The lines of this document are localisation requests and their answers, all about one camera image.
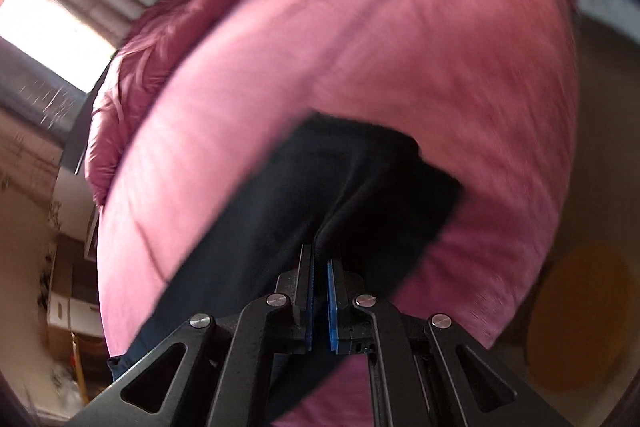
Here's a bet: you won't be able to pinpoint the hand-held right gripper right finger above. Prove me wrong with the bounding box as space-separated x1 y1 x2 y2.
326 259 573 427

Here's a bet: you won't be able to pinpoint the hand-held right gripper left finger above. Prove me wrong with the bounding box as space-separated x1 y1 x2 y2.
65 244 315 427

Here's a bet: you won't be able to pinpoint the black pants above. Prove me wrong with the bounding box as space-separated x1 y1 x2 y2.
106 111 463 425

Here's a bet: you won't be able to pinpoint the wooden desk with white drawers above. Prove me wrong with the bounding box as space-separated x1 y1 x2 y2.
45 252 108 343

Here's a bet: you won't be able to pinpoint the yellow round mat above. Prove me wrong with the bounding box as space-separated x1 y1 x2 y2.
525 242 636 395

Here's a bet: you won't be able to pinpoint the pink bed sheet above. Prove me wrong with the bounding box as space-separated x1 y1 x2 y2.
97 0 581 427

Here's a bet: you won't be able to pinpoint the dark pink duvet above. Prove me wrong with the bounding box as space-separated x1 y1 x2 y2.
85 0 308 208

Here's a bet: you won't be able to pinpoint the window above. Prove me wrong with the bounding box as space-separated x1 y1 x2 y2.
0 0 123 90

